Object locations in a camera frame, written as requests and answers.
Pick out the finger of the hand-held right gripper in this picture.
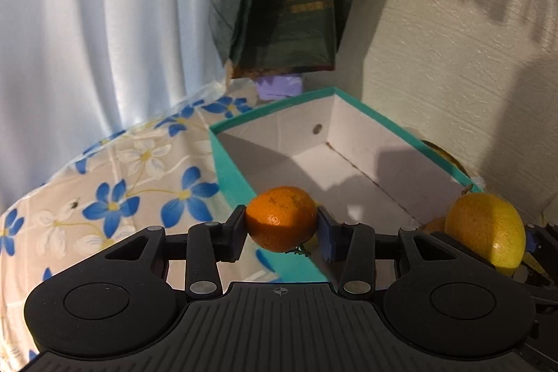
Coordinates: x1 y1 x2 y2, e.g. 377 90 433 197
525 223 558 254

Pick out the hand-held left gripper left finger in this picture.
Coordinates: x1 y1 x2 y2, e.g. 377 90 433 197
105 205 248 299

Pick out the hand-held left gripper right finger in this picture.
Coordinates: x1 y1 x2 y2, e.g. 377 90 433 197
316 206 463 297

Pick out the yellow-green pear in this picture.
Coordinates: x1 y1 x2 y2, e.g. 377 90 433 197
445 192 527 278

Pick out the orange tangerine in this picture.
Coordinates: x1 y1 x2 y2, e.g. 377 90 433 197
245 185 318 254

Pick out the teal cardboard box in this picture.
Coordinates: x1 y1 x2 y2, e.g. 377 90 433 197
208 88 485 283

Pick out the blue floral tablecloth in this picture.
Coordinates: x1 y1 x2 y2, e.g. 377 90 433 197
0 84 332 372

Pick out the purple object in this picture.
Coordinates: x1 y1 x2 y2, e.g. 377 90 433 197
257 73 304 99

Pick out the white curtain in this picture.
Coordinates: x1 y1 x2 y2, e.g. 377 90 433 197
0 0 229 220

